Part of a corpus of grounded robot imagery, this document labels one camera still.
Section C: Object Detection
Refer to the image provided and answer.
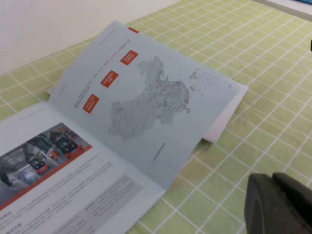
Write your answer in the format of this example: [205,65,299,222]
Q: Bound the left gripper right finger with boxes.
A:
[272,172,312,227]

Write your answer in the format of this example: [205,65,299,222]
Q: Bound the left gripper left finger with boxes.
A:
[244,173,312,234]

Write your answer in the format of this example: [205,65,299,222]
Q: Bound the white product brochure book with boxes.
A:
[0,19,249,234]

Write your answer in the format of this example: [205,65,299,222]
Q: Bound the green checked tablecloth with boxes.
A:
[0,0,312,234]

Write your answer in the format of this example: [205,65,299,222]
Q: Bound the white flat panel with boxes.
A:
[252,0,312,21]

